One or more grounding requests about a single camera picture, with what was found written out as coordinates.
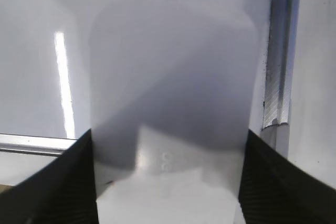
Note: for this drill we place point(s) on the white board eraser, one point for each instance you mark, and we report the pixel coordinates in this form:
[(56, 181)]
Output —
[(171, 91)]

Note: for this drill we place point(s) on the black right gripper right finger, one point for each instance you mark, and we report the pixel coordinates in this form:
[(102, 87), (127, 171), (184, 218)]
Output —
[(273, 190)]

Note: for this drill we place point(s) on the white board with grey frame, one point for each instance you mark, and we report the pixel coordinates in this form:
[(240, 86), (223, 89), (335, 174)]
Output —
[(45, 78)]

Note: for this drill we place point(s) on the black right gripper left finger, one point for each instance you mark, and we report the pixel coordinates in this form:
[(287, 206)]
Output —
[(62, 192)]

